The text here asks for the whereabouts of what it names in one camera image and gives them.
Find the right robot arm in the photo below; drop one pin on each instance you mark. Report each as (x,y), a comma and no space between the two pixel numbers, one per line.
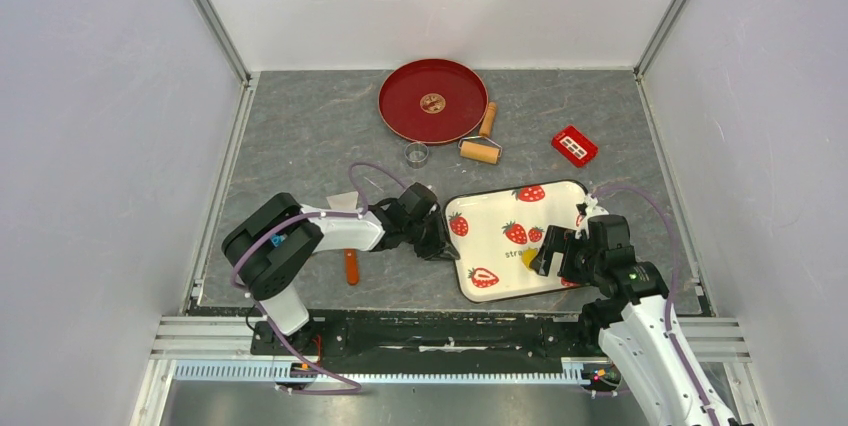
(633,323)

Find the round red tray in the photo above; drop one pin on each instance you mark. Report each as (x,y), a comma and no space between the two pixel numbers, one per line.
(433,101)

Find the metal spatula orange handle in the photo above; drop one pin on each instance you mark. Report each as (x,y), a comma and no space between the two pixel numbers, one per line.
(347,202)

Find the white strawberry tray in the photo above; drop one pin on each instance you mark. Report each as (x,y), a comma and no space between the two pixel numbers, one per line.
(494,231)

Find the yellow dough lump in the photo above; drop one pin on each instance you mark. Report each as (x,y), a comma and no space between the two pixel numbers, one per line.
(527,258)

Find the round metal cookie cutter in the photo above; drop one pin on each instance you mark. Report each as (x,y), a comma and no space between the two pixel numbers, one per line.
(416,154)

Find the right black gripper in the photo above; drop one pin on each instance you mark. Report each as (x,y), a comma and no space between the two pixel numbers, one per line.
(558,240)

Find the wooden roller with handle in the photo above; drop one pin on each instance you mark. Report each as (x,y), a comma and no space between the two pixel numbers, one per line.
(481,147)

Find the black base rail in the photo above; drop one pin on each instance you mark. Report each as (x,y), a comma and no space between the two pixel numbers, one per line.
(350,342)

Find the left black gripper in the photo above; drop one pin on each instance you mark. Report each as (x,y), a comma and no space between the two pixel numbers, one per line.
(447,252)

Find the small blue toy brick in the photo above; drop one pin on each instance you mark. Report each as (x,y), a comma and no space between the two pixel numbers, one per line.
(278,239)

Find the red toy block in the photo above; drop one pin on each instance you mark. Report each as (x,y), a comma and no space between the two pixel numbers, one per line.
(577,148)

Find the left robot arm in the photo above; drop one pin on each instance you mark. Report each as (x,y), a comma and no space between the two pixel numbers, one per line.
(269,248)

